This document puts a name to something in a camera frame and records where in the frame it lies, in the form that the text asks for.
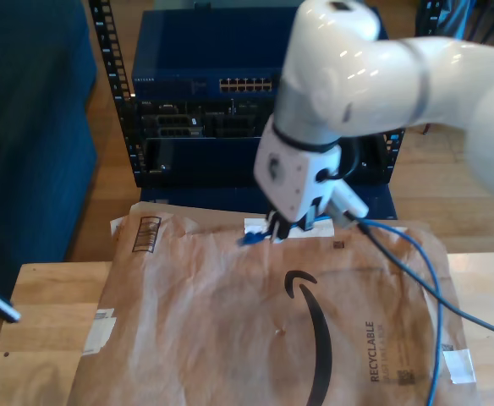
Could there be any blue network cable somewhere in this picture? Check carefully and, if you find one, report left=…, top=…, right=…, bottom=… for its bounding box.
left=236, top=214, right=446, bottom=405

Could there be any black rack server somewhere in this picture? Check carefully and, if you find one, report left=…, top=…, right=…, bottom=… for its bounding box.
left=135, top=97, right=278, bottom=139

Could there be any black rack shelf tray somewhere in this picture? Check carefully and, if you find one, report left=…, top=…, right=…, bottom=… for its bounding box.
left=139, top=134, right=394, bottom=187

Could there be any brown paper mailer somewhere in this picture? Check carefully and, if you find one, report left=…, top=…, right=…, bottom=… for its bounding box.
left=67, top=201, right=483, bottom=406

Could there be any blue sofa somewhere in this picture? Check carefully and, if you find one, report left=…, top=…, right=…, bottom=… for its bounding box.
left=0, top=0, right=100, bottom=316

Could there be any grey blue jacket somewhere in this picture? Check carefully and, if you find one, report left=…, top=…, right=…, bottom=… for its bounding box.
left=435, top=0, right=475, bottom=41

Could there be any short black wrist cable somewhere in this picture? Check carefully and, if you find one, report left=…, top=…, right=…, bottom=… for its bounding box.
left=317, top=137, right=363, bottom=184

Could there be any blue rack base plate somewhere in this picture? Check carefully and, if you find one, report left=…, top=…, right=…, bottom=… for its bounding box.
left=140, top=181, right=398, bottom=220

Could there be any black camera cable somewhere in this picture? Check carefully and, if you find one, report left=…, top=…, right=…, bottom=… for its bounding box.
left=359, top=218, right=494, bottom=343

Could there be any blue network switch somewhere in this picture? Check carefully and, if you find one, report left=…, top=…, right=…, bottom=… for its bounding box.
left=131, top=8, right=391, bottom=99

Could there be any black rack frame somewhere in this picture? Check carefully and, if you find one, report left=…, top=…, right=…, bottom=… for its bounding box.
left=86, top=0, right=442, bottom=189

